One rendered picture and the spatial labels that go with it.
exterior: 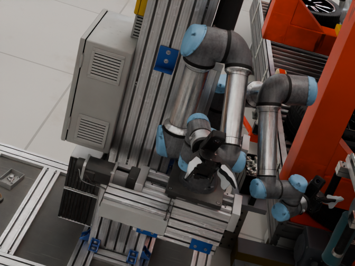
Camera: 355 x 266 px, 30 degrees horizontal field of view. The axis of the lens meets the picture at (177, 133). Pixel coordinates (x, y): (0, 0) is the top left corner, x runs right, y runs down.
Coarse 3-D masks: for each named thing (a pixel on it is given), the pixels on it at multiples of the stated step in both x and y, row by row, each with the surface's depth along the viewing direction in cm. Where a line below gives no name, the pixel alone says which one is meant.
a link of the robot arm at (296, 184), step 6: (294, 174) 256; (282, 180) 254; (288, 180) 255; (294, 180) 253; (300, 180) 254; (306, 180) 255; (288, 186) 253; (294, 186) 252; (300, 186) 252; (306, 186) 254; (288, 192) 252; (294, 192) 253; (300, 192) 253; (282, 198) 254; (288, 198) 254; (294, 198) 255; (300, 198) 256; (288, 204) 257; (294, 204) 257
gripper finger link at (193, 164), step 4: (196, 156) 196; (192, 160) 194; (196, 160) 194; (200, 160) 195; (188, 164) 193; (192, 164) 192; (196, 164) 193; (200, 164) 194; (188, 168) 190; (192, 168) 190; (188, 172) 189; (192, 172) 190
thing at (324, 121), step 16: (352, 0) 286; (352, 16) 280; (352, 32) 278; (336, 48) 293; (352, 48) 282; (336, 64) 287; (352, 64) 286; (320, 80) 305; (336, 80) 290; (352, 80) 290; (320, 96) 298; (336, 96) 294; (352, 96) 294; (320, 112) 299; (336, 112) 298; (352, 112) 298; (304, 128) 311; (320, 128) 303; (336, 128) 303; (304, 144) 308; (320, 144) 307; (336, 144) 307; (288, 160) 325; (304, 160) 312; (320, 160) 312; (288, 176) 318; (304, 176) 317
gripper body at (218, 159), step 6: (198, 138) 206; (204, 138) 205; (192, 144) 207; (198, 144) 206; (192, 150) 207; (198, 150) 199; (204, 150) 200; (210, 150) 201; (204, 156) 197; (210, 156) 199; (216, 156) 200; (204, 162) 197; (210, 162) 197; (216, 162) 198; (198, 168) 198; (204, 168) 199; (210, 168) 199; (192, 174) 199; (198, 174) 200; (204, 174) 200; (210, 174) 200; (210, 180) 202
